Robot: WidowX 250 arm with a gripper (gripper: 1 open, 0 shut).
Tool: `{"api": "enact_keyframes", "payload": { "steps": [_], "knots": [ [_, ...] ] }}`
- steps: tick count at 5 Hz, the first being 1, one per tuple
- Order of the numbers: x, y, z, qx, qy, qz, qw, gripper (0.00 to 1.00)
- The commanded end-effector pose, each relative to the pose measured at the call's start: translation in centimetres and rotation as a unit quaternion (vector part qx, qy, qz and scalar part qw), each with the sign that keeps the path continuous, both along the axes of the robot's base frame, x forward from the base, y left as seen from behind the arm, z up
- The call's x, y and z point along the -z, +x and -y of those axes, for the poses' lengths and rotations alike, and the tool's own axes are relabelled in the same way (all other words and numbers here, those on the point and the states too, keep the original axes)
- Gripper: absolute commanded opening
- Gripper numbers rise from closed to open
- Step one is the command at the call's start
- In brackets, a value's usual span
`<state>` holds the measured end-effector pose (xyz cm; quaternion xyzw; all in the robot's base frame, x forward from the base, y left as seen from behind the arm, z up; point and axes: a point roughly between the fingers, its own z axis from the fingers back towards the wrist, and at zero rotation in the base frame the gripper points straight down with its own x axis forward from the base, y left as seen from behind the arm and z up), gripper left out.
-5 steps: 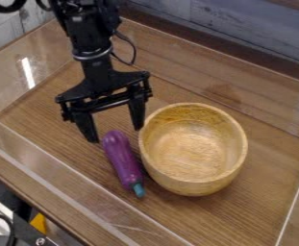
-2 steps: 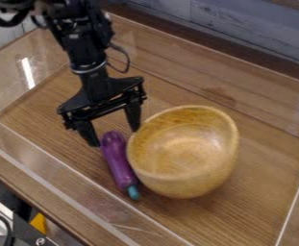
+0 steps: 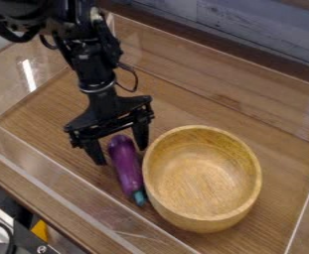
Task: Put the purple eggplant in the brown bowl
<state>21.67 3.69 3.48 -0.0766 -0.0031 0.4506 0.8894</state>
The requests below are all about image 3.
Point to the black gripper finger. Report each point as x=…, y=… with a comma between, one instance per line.
x=141, y=134
x=94, y=151

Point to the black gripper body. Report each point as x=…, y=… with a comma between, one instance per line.
x=110, y=113

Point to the purple toy eggplant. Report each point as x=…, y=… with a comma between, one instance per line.
x=125, y=161

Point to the brown wooden bowl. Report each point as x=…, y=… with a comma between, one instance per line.
x=202, y=178

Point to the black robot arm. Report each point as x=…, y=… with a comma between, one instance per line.
x=71, y=26

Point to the yellow black device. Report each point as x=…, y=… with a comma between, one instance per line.
x=28, y=243

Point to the clear acrylic tray wall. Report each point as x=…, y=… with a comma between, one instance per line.
x=224, y=86

